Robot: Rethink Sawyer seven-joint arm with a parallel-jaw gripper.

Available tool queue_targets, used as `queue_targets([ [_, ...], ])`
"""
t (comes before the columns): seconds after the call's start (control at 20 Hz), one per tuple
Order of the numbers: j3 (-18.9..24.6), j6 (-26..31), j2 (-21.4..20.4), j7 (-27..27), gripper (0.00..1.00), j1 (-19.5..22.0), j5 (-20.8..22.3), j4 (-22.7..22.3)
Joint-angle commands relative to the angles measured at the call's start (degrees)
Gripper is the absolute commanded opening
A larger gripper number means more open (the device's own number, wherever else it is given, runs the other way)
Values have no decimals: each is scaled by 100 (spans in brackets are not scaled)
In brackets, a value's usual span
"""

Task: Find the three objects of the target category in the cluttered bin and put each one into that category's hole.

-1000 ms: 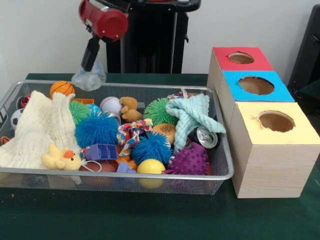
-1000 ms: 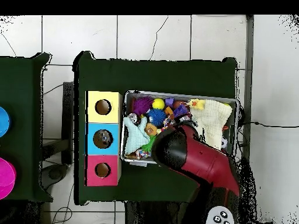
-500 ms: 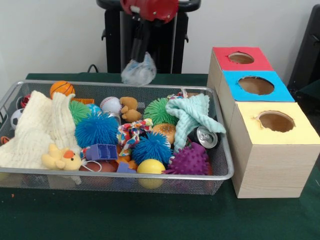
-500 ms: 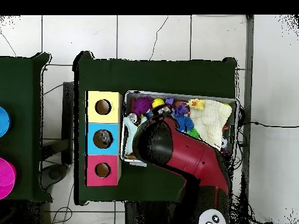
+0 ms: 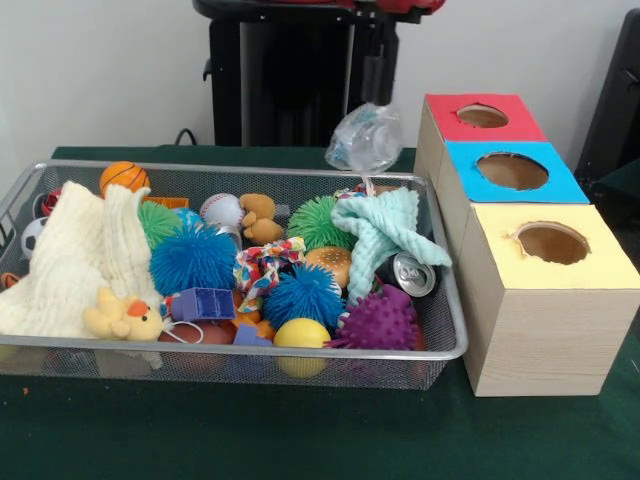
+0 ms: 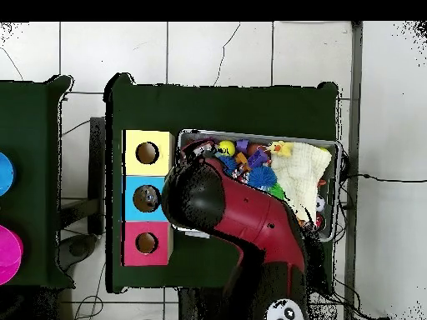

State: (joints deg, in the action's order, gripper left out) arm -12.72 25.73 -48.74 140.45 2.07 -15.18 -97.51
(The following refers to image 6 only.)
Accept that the dark green table cloth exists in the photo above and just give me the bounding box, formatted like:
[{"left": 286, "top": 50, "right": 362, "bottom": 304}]
[
  {"left": 104, "top": 72, "right": 341, "bottom": 294},
  {"left": 0, "top": 75, "right": 75, "bottom": 289}
]

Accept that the cream waffle cloth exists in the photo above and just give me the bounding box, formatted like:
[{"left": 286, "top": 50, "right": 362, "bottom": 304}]
[{"left": 269, "top": 142, "right": 333, "bottom": 223}]

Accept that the clear mesh bin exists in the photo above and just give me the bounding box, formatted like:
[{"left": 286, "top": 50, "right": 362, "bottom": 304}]
[{"left": 176, "top": 128, "right": 343, "bottom": 243}]

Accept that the yellow plush duck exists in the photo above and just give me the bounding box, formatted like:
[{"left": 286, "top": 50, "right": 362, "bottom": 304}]
[{"left": 266, "top": 140, "right": 294, "bottom": 158}]

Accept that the yellow smooth ball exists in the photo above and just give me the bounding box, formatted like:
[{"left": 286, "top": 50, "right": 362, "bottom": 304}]
[{"left": 218, "top": 140, "right": 237, "bottom": 157}]

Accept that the green rubber koosh ball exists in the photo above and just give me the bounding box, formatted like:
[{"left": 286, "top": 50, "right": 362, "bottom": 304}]
[{"left": 268, "top": 182, "right": 286, "bottom": 201}]

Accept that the black cable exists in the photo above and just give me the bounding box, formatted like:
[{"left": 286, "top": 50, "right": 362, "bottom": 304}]
[{"left": 343, "top": 172, "right": 427, "bottom": 183}]

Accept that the blue round disc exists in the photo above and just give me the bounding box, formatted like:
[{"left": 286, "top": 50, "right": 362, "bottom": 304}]
[{"left": 0, "top": 152, "right": 16, "bottom": 197}]

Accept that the blue rubber koosh ball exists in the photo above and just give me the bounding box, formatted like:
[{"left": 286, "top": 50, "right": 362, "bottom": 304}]
[
  {"left": 248, "top": 165, "right": 279, "bottom": 191},
  {"left": 218, "top": 155, "right": 239, "bottom": 176}
]

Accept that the purple plastic building block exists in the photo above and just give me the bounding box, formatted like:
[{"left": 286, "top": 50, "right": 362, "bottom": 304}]
[{"left": 247, "top": 147, "right": 270, "bottom": 168}]

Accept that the magenta round disc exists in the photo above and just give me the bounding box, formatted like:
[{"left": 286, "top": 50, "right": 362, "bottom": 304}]
[{"left": 0, "top": 224, "right": 24, "bottom": 286}]

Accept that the wooden box with three holes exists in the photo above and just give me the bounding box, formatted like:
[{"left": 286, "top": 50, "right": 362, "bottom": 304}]
[{"left": 121, "top": 128, "right": 175, "bottom": 267}]

